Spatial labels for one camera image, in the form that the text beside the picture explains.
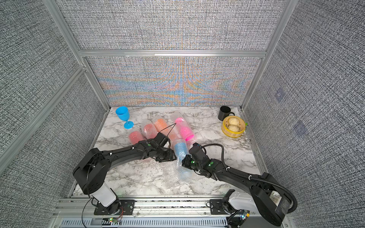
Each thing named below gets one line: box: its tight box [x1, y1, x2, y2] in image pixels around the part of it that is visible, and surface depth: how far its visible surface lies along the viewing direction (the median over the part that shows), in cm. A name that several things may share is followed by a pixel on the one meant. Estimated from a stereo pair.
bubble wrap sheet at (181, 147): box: [172, 138, 194, 183], surface depth 85 cm
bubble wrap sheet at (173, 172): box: [153, 151, 200, 187], surface depth 85 cm
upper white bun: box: [228, 117, 240, 126], surface depth 106 cm
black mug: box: [217, 105, 236, 122], surface depth 109 cm
